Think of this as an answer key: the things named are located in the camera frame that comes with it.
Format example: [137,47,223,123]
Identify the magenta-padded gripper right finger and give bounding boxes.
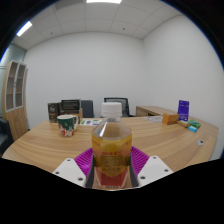
[128,145,175,188]

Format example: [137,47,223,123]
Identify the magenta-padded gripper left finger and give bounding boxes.
[52,147,97,188]

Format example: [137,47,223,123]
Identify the orange drink bottle white cap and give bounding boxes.
[90,101,134,191]

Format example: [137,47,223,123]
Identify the green and red printed mug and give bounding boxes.
[56,114,80,138]

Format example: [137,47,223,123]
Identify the white leaflet with coloured print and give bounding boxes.
[79,118,103,127]

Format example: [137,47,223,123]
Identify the round grey ringed pad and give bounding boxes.
[145,114,165,123]

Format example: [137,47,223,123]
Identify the orange box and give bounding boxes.
[161,112,180,126]

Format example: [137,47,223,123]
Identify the small tan box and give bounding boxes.
[176,119,191,129]

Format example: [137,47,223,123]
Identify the wooden side desk with drawers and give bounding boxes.
[135,105,180,118]

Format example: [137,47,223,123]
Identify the small blue box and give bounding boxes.
[187,125,199,134]

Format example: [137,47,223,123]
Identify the dark brown upright box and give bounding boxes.
[47,102,61,124]

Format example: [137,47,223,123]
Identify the black slatted box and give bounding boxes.
[59,98,82,112]

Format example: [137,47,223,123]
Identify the small green box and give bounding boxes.
[187,119,202,130]

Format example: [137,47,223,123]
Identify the black mesh office chair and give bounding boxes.
[103,97,131,118]

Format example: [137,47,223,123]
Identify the tall purple box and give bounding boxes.
[176,99,191,122]

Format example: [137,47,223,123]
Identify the black leather sofa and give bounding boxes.
[0,117,15,157]

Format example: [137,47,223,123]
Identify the wooden shelf unit glass doors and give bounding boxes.
[1,59,30,142]

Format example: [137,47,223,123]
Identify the small square ceiling light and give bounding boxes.
[16,20,34,37]

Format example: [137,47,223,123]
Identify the large square ceiling light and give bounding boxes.
[86,0,123,5]

